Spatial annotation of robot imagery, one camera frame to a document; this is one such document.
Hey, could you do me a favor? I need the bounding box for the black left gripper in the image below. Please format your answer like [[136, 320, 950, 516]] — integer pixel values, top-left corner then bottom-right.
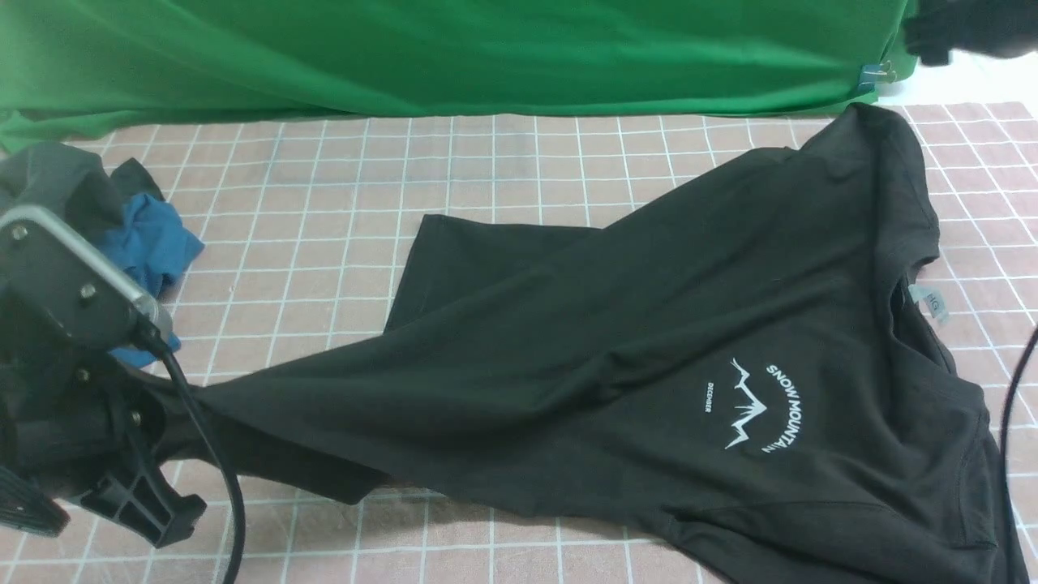
[[1, 333, 207, 548]]

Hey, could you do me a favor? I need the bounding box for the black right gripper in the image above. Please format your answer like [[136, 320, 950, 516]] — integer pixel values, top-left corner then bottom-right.
[[903, 1, 1037, 67]]

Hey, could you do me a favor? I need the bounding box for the dark teal-gray garment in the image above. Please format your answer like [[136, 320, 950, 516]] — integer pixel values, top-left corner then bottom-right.
[[1, 143, 165, 240]]

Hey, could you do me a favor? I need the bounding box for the dark gray long-sleeve top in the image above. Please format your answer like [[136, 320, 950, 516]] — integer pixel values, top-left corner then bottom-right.
[[197, 104, 1030, 583]]

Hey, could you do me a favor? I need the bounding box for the blue binder clip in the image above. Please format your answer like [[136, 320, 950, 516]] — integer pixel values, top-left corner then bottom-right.
[[856, 62, 898, 95]]

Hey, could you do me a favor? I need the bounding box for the blue garment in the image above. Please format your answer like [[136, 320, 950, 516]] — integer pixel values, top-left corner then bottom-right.
[[97, 195, 204, 370]]

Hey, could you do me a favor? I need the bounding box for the pink checkered tablecloth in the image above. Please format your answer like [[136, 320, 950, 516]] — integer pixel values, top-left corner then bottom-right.
[[0, 101, 1038, 584]]

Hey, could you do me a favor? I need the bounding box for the green backdrop cloth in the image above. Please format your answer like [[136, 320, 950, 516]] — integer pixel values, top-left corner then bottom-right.
[[1, 1, 918, 152]]

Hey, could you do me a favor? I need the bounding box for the black left camera cable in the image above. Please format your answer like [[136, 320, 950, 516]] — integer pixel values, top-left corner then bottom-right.
[[134, 324, 247, 584]]

